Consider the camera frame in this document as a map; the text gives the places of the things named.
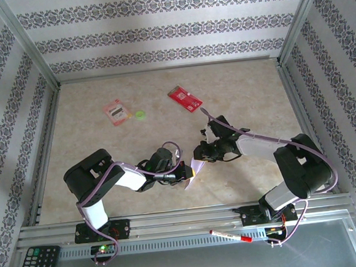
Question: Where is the lilac paper sheet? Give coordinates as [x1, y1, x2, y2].
[180, 155, 209, 191]

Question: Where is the grey metal sheet panel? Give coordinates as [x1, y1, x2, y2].
[6, 215, 356, 267]

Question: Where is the red card package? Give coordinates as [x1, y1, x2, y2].
[166, 83, 204, 116]

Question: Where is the white marker with red cap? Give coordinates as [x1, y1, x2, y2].
[209, 226, 254, 247]

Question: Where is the pink blister card package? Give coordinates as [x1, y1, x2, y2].
[101, 97, 134, 128]

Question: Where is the controller board with green light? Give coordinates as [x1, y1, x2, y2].
[90, 242, 117, 256]

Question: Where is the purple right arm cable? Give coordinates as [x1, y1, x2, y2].
[200, 94, 345, 254]

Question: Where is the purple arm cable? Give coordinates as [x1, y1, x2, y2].
[70, 139, 194, 267]
[200, 94, 345, 254]

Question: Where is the aluminium mounting rail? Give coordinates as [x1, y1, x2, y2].
[14, 192, 356, 251]

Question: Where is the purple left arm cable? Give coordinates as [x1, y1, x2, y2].
[70, 139, 194, 267]

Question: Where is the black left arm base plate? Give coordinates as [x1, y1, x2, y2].
[73, 218, 132, 245]

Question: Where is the grey slotted cable duct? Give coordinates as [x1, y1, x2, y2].
[58, 227, 270, 261]

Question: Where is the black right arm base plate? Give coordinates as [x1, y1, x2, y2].
[232, 200, 299, 229]

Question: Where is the aluminium side rail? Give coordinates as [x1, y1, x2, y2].
[14, 84, 75, 227]
[276, 57, 342, 199]

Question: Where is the aluminium back rail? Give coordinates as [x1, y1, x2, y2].
[55, 54, 281, 86]

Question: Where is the controller board with coloured wires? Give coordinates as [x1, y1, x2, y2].
[264, 224, 290, 238]

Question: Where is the aluminium frame post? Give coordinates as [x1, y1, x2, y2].
[0, 0, 62, 94]
[271, 0, 339, 68]

